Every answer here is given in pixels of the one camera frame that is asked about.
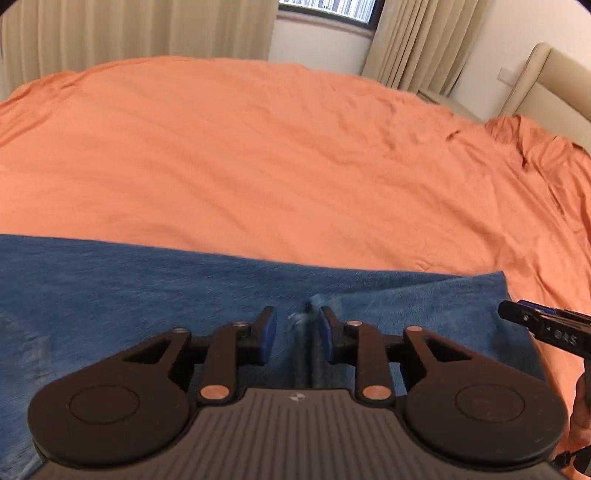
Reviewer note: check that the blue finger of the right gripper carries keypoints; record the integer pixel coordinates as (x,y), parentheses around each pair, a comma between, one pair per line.
(564,329)

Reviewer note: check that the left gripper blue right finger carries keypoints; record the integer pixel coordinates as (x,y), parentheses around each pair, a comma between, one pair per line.
(365,348)

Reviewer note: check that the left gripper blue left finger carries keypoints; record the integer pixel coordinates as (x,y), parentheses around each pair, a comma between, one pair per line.
(223,353)

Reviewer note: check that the blue denim jeans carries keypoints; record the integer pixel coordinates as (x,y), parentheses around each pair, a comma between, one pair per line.
(66,304)

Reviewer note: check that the person's right hand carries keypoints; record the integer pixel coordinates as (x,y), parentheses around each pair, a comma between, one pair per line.
(580,420)

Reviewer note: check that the orange bed sheet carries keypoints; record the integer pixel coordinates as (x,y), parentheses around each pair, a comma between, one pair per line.
(283,164)

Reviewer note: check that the beige upholstered headboard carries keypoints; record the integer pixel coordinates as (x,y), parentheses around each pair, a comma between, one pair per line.
(554,91)

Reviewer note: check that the beige nightstand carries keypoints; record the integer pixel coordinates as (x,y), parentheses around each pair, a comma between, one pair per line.
(448,102)

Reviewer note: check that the beige right curtain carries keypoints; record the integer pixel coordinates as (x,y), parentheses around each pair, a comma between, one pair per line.
(424,44)

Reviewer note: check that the beige curtain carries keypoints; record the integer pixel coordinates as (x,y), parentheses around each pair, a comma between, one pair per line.
(424,44)
(39,38)

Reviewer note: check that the dark framed window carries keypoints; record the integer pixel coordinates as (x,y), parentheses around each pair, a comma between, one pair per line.
(360,13)

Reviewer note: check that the beige left curtain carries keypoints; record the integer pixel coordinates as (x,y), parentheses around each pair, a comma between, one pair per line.
(39,38)

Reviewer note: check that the white wall socket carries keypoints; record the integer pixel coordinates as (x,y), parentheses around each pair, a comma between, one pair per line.
(506,77)

